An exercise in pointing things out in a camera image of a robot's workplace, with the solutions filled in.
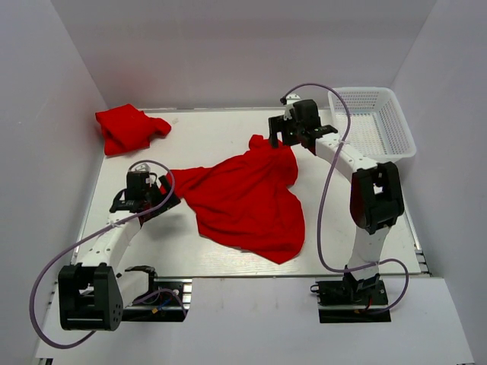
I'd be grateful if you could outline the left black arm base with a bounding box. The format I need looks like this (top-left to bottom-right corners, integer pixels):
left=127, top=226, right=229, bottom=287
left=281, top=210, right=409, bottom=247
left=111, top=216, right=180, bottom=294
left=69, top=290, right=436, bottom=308
left=116, top=265, right=193, bottom=322

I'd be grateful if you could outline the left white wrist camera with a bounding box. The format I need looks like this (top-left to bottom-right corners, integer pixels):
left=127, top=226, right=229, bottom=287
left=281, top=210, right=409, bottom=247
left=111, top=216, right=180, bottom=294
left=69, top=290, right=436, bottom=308
left=129, top=161, right=151, bottom=173

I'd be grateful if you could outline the folded red t shirt stack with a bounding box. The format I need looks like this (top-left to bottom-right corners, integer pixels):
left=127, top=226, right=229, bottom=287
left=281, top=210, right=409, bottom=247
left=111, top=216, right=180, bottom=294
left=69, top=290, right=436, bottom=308
left=95, top=104, right=172, bottom=157

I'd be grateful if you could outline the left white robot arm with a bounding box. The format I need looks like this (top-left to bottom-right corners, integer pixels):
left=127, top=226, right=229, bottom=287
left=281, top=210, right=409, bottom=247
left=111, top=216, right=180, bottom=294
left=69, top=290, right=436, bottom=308
left=58, top=171, right=180, bottom=331

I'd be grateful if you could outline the white plastic basket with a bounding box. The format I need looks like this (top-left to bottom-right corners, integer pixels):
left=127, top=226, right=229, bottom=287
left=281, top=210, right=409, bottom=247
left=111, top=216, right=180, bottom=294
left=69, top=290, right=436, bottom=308
left=328, top=87, right=416, bottom=162

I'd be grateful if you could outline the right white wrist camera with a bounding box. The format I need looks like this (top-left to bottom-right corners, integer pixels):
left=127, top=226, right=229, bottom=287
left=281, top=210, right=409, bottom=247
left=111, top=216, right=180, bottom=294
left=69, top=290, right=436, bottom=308
left=280, top=94, right=301, bottom=120

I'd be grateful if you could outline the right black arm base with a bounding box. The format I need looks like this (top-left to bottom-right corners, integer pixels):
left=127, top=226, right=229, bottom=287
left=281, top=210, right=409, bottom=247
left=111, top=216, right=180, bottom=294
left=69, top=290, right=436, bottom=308
left=310, top=278, right=391, bottom=324

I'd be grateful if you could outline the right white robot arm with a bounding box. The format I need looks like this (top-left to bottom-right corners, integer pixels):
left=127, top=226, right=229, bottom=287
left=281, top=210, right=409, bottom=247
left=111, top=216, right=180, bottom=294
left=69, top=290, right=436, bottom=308
left=269, top=99, right=404, bottom=303

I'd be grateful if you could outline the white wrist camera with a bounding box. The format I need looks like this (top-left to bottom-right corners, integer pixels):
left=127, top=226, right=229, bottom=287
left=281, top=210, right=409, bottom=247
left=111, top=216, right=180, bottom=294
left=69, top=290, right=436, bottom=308
left=280, top=94, right=301, bottom=120
left=129, top=161, right=151, bottom=173

